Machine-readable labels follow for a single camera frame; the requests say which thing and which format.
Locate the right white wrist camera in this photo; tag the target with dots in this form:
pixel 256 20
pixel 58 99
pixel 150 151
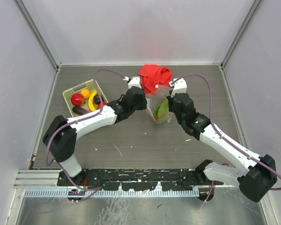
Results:
pixel 178 85

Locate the red crumpled cloth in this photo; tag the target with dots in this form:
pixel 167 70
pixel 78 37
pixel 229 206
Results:
pixel 152 75

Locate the slotted cable duct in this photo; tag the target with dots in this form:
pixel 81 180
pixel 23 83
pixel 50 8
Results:
pixel 77 193

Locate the green leafy vegetable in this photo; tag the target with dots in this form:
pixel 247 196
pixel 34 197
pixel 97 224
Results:
pixel 161 113

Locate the clear zip top bag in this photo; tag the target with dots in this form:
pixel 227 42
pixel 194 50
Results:
pixel 157 104

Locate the yellow orange fruit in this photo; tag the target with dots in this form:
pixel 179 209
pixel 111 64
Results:
pixel 85 93

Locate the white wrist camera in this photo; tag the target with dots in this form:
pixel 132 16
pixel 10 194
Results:
pixel 178 85
pixel 135 81

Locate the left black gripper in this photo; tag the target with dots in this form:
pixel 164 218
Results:
pixel 142 105

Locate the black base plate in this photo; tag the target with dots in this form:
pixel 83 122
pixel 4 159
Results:
pixel 141 179

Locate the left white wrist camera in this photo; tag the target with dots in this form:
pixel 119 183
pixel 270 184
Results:
pixel 135 81

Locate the yellow banana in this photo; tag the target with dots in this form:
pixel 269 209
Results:
pixel 91 101

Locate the dark purple plum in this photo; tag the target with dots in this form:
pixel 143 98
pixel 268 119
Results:
pixel 98 99

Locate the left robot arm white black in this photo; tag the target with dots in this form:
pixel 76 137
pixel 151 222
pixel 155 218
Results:
pixel 61 136

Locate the green plastic basket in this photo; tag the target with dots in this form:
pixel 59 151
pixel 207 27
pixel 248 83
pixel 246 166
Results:
pixel 67 94

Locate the red strawberry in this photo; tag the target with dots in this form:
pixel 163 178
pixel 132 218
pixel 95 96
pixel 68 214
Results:
pixel 77 99

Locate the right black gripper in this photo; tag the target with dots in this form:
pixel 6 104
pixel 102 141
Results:
pixel 171 100

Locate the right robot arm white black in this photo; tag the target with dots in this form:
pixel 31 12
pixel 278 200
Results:
pixel 253 174

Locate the purple eggplant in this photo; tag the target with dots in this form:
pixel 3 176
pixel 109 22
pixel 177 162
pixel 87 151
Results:
pixel 80 111

